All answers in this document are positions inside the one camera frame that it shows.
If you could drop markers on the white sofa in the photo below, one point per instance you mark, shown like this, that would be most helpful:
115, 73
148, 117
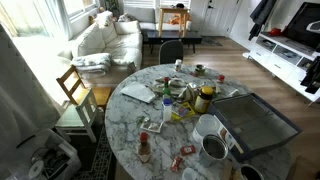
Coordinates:
101, 37

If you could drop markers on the red capped hot sauce bottle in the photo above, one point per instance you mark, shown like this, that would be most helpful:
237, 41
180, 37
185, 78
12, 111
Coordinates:
144, 148

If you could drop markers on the white tv stand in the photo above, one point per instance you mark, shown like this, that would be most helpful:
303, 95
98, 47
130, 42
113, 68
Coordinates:
286, 59

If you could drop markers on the folded grey blanket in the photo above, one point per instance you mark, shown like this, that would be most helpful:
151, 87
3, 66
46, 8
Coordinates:
99, 62

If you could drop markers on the black coffee table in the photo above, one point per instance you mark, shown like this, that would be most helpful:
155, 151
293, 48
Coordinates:
153, 38

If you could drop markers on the small clear plastic cup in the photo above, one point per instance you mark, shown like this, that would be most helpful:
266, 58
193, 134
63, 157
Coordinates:
189, 174

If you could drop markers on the white sofa cushion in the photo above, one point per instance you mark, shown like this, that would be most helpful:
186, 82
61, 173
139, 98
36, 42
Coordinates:
124, 28

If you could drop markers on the black television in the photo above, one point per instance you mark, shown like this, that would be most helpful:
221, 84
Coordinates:
302, 27

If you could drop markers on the large navy box tray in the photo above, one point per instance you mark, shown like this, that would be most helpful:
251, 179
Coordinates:
250, 126

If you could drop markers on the green glass bottle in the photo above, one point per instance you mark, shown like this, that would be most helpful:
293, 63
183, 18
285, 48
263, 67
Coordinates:
166, 90

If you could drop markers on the wooden chair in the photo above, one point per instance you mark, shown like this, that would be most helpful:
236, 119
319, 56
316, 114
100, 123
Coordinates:
75, 90

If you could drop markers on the white paper napkin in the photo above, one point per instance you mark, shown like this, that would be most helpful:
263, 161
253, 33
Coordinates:
139, 91

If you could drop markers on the clear storage bin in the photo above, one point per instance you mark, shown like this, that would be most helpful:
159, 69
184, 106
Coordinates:
44, 156

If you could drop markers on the white pill bottle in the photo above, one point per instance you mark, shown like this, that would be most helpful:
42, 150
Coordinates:
178, 64

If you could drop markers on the red cap spice jar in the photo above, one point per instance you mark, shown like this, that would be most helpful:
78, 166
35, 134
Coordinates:
220, 80

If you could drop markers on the hanging dark jacket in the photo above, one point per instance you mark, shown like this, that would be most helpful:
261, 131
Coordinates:
259, 16

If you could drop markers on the white bottle blue cap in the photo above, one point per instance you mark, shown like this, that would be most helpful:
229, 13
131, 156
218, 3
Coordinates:
166, 110

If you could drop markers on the yellow lid brown jar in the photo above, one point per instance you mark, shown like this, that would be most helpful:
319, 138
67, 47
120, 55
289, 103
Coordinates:
203, 99

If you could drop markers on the clear bag of seasoning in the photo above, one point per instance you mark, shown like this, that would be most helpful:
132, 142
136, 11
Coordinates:
148, 125

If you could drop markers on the red ketchup packet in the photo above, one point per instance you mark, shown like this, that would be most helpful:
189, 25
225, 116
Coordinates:
176, 163
187, 150

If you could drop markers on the dark grey chair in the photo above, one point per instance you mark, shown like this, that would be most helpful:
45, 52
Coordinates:
170, 51

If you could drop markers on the white green step stool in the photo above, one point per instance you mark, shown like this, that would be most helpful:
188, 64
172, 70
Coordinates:
78, 119

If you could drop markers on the yellow snack packet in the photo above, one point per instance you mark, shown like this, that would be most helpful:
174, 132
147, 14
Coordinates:
180, 111

